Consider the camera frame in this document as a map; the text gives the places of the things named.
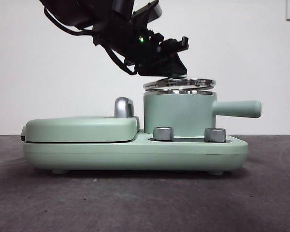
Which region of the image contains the mint green breakfast machine base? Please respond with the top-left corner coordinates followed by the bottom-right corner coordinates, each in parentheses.
top-left (22, 129), bottom-right (249, 175)

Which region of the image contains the glass lid with green knob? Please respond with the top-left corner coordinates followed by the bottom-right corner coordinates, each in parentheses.
top-left (143, 73), bottom-right (216, 94)

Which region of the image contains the mint green steamer pot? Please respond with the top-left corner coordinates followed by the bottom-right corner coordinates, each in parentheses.
top-left (142, 92), bottom-right (262, 135)

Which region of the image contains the silver control knob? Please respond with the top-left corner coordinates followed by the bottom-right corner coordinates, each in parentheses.
top-left (204, 127), bottom-right (227, 143)
top-left (153, 126), bottom-right (174, 141)

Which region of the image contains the mint green griddle cover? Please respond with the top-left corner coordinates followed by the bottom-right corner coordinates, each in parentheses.
top-left (21, 116), bottom-right (141, 143)

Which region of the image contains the chrome cover handle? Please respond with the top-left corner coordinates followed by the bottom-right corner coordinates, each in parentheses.
top-left (114, 97), bottom-right (135, 119)

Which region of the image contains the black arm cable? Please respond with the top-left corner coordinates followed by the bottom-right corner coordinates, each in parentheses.
top-left (42, 6), bottom-right (96, 36)

